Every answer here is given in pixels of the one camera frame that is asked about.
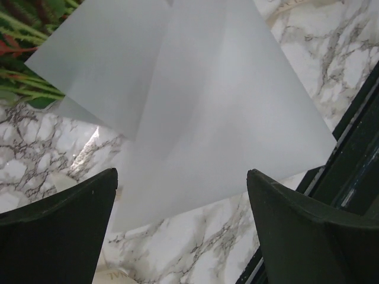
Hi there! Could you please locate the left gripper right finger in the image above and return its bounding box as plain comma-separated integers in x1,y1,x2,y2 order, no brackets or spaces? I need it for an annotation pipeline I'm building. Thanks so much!
247,169,378,283

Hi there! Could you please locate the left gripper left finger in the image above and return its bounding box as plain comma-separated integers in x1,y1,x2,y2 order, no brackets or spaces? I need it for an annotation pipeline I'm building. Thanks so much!
1,168,118,283

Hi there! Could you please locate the white wrapping paper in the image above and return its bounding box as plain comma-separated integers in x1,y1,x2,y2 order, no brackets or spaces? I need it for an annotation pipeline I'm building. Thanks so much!
26,1,336,231

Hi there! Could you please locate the pink flower bouquet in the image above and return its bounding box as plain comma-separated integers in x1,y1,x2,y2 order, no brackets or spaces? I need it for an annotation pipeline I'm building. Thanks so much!
1,0,82,109

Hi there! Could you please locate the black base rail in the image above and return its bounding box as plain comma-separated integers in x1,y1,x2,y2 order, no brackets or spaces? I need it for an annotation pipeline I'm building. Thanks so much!
239,69,378,283

